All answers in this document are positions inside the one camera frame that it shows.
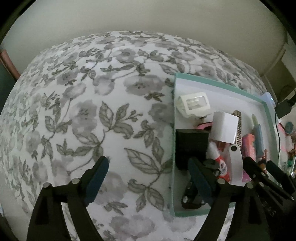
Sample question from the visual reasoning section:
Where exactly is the black toy car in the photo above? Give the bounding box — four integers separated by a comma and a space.
181, 180, 206, 210

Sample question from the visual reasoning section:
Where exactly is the brown dog toy figure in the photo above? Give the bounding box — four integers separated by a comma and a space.
257, 159, 267, 172

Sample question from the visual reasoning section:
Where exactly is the white band strap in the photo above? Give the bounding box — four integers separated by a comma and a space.
225, 143, 244, 185

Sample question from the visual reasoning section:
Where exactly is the red white glue bottle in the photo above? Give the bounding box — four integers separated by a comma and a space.
207, 142, 231, 183

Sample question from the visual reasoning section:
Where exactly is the black square box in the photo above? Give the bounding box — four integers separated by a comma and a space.
175, 129, 209, 171

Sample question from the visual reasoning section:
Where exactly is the gold patterned black lighter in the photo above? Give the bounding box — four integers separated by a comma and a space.
232, 110, 242, 149

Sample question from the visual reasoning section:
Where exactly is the pink kids smartwatch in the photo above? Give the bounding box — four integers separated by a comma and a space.
196, 122, 212, 132

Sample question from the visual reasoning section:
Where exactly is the white small box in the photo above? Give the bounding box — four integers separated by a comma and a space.
210, 111, 239, 144

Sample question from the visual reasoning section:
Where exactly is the white rectangular plastic frame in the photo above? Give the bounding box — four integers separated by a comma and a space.
175, 92, 211, 118

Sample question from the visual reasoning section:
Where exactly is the colourful trinket pile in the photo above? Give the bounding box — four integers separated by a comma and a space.
283, 134, 295, 176

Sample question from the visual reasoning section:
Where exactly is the teal white shallow box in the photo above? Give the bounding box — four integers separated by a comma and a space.
170, 73, 278, 217

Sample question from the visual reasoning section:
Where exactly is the teal round tin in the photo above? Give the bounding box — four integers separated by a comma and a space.
285, 121, 294, 135

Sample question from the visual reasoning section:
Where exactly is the black power adapter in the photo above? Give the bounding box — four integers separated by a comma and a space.
275, 99, 295, 118

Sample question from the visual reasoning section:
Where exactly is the floral grey white blanket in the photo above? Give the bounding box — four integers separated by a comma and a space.
1, 31, 266, 240

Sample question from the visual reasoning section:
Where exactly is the white power strip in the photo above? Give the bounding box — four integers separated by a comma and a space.
261, 92, 276, 109

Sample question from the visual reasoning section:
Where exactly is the dark teal cabinet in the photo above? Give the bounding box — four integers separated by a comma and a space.
0, 50, 20, 111

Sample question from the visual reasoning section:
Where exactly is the black cable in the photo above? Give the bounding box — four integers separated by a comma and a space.
272, 85, 296, 149

